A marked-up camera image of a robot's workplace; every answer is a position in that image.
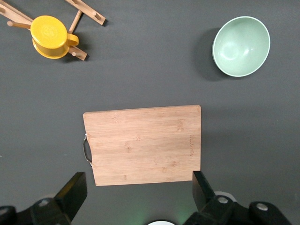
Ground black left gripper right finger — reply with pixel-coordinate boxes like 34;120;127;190
185;171;293;225

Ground bamboo cutting board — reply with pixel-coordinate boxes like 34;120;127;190
82;105;202;187

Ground wooden peg drying rack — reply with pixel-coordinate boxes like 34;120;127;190
0;0;106;61

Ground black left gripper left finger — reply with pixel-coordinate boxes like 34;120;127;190
0;172;88;225

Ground light green bowl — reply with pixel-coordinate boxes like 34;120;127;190
212;15;271;78

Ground yellow cup with handle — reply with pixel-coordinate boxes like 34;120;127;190
30;15;80;60

